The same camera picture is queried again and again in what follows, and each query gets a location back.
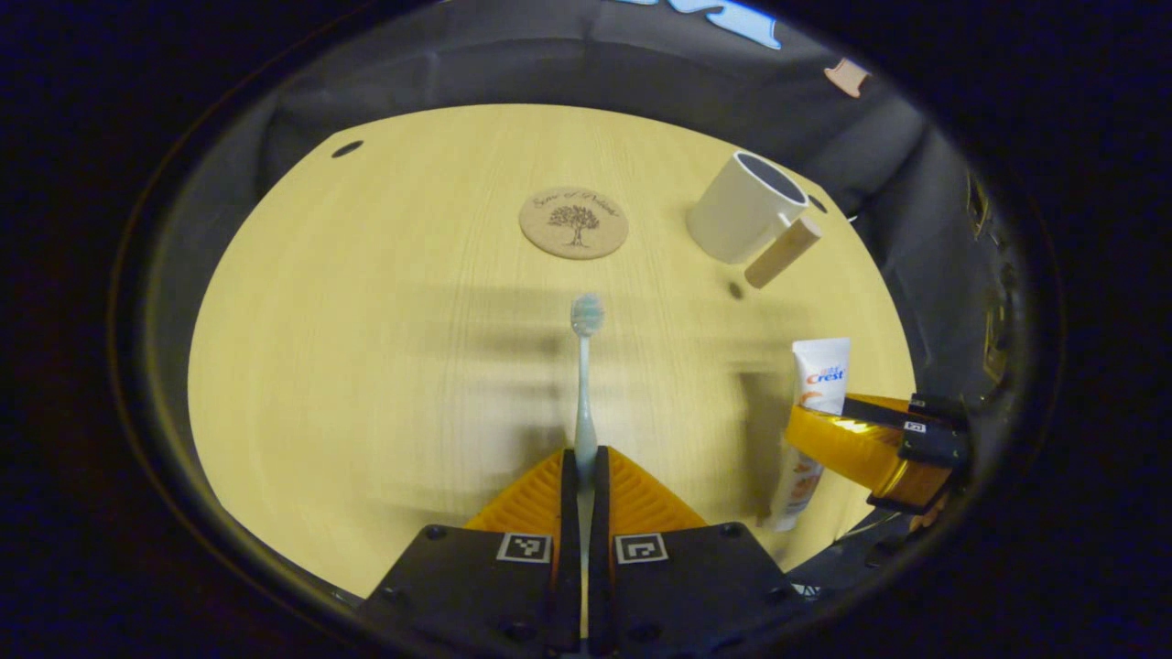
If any black backdrop cloth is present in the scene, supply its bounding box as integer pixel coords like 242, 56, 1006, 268
146, 0, 1017, 513

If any pale blue toothbrush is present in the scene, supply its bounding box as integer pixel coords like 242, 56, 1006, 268
570, 293, 606, 642

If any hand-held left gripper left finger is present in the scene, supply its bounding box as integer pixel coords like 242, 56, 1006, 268
355, 447, 582, 659

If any round cork coaster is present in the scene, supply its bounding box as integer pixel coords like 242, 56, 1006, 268
519, 187, 630, 261

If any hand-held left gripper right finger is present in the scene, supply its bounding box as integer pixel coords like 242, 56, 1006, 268
586, 447, 813, 659

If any white cup with wooden handle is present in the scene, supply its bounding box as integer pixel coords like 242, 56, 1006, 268
687, 151, 823, 290

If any white toothpaste tube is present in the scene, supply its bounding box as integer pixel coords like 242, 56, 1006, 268
767, 337, 852, 532

